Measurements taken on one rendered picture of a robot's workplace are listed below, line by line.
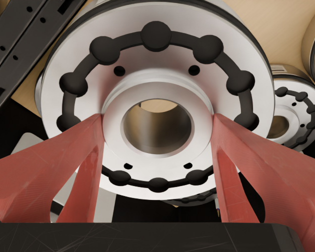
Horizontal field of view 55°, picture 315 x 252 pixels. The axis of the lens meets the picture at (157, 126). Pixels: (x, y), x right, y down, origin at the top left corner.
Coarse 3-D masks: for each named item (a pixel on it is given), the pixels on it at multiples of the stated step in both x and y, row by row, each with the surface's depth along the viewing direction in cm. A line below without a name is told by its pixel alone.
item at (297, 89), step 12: (276, 84) 27; (288, 84) 27; (300, 84) 27; (276, 96) 28; (288, 96) 28; (300, 96) 29; (312, 96) 28; (300, 108) 29; (312, 108) 29; (300, 120) 30; (312, 120) 30; (300, 132) 31; (312, 132) 31; (288, 144) 32; (300, 144) 32
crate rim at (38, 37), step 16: (48, 0) 17; (64, 0) 17; (80, 0) 17; (48, 16) 18; (64, 16) 18; (32, 32) 18; (48, 32) 18; (16, 48) 19; (32, 48) 19; (16, 64) 19; (32, 64) 20; (0, 80) 20; (16, 80) 20; (0, 96) 21
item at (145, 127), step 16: (128, 112) 15; (144, 112) 16; (160, 112) 17; (176, 112) 16; (128, 128) 14; (144, 128) 15; (160, 128) 15; (176, 128) 15; (144, 144) 14; (160, 144) 14
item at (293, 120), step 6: (276, 108) 28; (282, 108) 28; (288, 108) 29; (276, 114) 29; (282, 114) 29; (288, 114) 29; (294, 114) 29; (288, 120) 29; (294, 120) 29; (288, 126) 30; (294, 126) 30; (282, 132) 31; (288, 132) 30; (294, 132) 30; (270, 138) 31; (276, 138) 31; (282, 138) 31; (288, 138) 30
